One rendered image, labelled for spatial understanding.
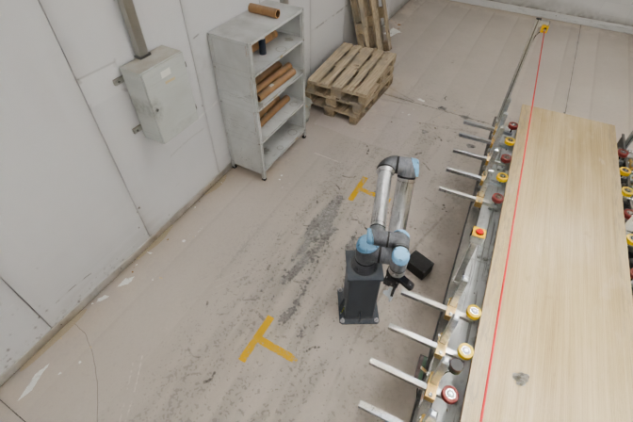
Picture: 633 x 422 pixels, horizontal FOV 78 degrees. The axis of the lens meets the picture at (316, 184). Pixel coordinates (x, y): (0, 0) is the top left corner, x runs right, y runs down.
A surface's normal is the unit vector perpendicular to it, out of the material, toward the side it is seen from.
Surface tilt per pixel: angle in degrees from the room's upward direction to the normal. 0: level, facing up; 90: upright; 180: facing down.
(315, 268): 0
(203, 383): 0
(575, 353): 0
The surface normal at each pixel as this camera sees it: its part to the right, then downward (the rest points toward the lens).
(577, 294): 0.00, -0.71
